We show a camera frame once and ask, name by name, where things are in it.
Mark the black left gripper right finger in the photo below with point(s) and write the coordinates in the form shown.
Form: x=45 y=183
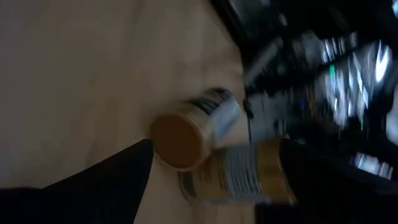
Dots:
x=342 y=196

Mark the spice jar with brown lid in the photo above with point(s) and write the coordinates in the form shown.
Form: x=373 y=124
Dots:
x=178 y=140

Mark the spice jar with gold lid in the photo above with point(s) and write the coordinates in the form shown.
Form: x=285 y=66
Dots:
x=236 y=174

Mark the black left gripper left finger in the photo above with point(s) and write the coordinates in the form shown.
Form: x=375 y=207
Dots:
x=93 y=193

